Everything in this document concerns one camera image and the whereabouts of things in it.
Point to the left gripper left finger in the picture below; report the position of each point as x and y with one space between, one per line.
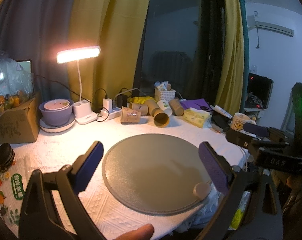
39 217

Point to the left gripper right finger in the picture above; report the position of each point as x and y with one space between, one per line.
231 181

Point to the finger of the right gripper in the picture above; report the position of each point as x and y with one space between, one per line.
243 139
262 131

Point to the brown paper cup right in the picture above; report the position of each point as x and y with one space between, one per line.
176 107

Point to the brown paper cup middle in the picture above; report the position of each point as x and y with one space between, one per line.
161 119

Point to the white green-print paper cup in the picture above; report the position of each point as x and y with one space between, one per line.
165 107

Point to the patterned paper cup behind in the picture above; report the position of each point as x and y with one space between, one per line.
142 108

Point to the patterned brown paper cup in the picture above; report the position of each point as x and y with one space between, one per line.
130 116

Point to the left hand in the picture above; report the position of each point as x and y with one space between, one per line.
143 233

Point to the white cartoon mug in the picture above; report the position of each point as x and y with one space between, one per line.
239 120

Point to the black box on table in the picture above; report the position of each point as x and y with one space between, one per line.
221 121

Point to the small beige bottle cap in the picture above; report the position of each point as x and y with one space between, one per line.
202 190

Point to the black monitor screen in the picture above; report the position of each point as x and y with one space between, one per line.
258 91

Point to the white tube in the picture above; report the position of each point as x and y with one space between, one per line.
223 112

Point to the yellow curtain right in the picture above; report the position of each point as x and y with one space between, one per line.
229 93

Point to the yellow curtain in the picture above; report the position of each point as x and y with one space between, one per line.
229 93
117 27

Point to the purple cloth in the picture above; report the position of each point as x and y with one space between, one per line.
199 104

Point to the black round pouch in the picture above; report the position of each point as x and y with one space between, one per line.
7 155

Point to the round grey placemat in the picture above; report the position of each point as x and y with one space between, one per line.
155 174

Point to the brown cardboard box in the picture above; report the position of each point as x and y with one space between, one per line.
21 124

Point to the white plastic basket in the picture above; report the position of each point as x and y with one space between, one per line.
164 95

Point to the purple bowl with dish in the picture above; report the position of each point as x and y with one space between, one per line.
58 112

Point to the white LED desk lamp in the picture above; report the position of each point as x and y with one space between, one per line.
82 108

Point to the yellow plastic bag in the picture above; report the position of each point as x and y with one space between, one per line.
141 99

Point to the white power strip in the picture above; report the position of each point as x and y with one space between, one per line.
109 115

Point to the white phone charger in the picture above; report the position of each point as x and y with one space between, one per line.
107 104

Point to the bag of oranges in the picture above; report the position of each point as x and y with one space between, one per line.
16 83

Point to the black power adapter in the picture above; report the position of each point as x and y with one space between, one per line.
121 101

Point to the yellow curtain left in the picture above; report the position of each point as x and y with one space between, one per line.
117 27

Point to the wall air conditioner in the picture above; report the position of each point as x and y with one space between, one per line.
254 23

